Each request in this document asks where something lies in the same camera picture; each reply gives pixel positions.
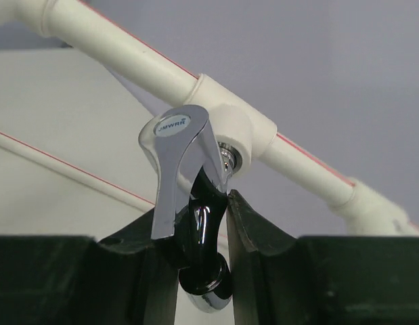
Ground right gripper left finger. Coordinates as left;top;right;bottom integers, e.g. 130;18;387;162
99;209;178;324

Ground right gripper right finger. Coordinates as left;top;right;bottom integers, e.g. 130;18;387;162
227;190;304;324

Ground chrome lever faucet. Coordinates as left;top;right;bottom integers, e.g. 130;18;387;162
138;104;235;313

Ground white PVC pipe frame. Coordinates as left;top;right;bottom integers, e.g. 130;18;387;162
0;1;419;236

